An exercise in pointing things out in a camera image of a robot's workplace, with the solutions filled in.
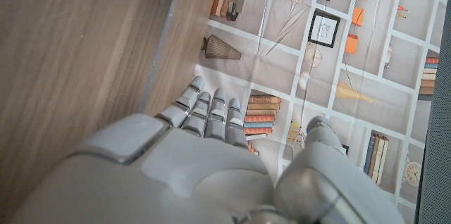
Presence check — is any printed bookshelf backdrop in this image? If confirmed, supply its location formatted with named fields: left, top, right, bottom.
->
left=192, top=0, right=451, bottom=224

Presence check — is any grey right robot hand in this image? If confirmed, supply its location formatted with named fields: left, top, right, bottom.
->
left=10, top=75, right=406, bottom=224

